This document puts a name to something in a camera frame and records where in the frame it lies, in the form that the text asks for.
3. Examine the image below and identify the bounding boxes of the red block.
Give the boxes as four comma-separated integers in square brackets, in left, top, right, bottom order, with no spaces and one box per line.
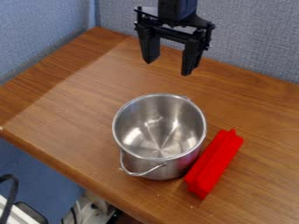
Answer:
[184,129,243,200]

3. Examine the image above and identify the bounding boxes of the metal pot with handle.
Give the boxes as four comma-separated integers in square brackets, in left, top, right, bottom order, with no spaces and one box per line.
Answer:
[112,93,206,180]

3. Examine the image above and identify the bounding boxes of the white items under table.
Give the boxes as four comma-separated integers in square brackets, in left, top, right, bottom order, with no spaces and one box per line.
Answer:
[60,191,116,224]

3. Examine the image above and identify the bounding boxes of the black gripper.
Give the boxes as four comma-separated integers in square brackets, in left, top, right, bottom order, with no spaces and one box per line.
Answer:
[134,4,214,76]

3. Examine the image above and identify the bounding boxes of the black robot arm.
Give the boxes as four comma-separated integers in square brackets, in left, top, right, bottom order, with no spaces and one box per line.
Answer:
[134,0,214,76]

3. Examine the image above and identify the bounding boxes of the black bag strap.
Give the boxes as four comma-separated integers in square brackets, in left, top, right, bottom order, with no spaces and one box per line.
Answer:
[0,173,20,224]

